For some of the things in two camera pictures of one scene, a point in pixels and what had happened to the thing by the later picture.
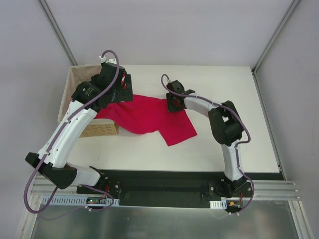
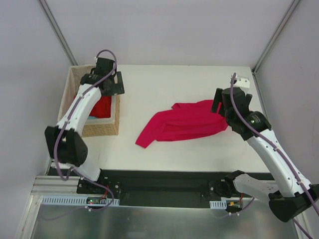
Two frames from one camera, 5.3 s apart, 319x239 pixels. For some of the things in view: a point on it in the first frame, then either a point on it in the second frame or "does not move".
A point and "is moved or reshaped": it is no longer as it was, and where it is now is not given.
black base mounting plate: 165,188 does not move
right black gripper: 173,102 -> 217,102
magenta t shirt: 149,114 is moved or reshaped
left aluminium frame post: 46,9 does not move
